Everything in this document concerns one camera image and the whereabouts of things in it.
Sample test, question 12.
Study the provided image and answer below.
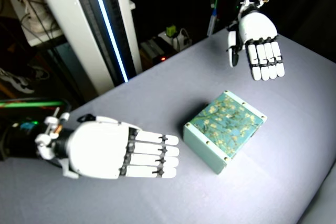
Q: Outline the white column with blue light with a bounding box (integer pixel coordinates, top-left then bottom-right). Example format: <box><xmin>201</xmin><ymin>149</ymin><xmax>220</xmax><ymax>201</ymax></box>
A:
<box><xmin>30</xmin><ymin>0</ymin><xmax>143</xmax><ymax>96</ymax></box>

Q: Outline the white shoe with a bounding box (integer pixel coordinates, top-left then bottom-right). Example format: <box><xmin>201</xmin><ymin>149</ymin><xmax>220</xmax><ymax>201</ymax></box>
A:
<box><xmin>0</xmin><ymin>67</ymin><xmax>35</xmax><ymax>94</ymax></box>

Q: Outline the grey table cloth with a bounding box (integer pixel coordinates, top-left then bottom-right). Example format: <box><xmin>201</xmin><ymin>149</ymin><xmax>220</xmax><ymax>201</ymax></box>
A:
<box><xmin>0</xmin><ymin>26</ymin><xmax>336</xmax><ymax>224</ymax></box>

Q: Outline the black device with red light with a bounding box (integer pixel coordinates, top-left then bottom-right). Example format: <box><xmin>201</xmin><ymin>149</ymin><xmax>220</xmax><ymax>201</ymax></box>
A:
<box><xmin>140</xmin><ymin>39</ymin><xmax>173</xmax><ymax>70</ymax></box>

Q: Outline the teal floral hinged box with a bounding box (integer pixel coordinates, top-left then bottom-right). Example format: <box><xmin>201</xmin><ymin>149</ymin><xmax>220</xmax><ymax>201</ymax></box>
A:
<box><xmin>183</xmin><ymin>90</ymin><xmax>268</xmax><ymax>175</ymax></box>

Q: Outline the white power strip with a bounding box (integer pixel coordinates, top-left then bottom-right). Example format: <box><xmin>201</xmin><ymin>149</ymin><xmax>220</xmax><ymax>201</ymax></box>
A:
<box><xmin>157</xmin><ymin>26</ymin><xmax>193</xmax><ymax>51</ymax></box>

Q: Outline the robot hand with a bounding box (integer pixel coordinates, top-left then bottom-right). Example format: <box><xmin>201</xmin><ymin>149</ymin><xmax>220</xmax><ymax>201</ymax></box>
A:
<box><xmin>226</xmin><ymin>10</ymin><xmax>286</xmax><ymax>81</ymax></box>
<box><xmin>61</xmin><ymin>113</ymin><xmax>180</xmax><ymax>180</ymax></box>

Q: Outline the white cable connector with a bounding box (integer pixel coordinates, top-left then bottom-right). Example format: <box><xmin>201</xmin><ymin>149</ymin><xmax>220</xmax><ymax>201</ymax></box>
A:
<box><xmin>206</xmin><ymin>10</ymin><xmax>219</xmax><ymax>37</ymax></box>

